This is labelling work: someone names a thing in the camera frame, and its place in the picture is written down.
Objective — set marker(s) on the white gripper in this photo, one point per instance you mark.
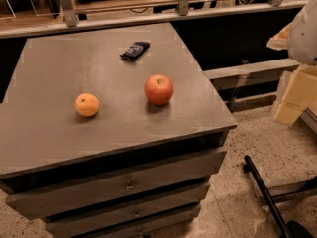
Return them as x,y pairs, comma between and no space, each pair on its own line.
304,37

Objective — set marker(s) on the red apple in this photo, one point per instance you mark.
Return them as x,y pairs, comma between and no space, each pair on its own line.
158,89

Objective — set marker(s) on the dark snack packet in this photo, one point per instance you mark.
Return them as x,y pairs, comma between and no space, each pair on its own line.
135,50

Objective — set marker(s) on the grey drawer cabinet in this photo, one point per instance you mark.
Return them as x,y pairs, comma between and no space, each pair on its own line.
132,168

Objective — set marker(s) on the orange fruit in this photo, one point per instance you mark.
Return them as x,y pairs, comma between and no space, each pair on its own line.
87,104

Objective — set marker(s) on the metal railing frame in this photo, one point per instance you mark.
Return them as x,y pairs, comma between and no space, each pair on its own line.
48,17

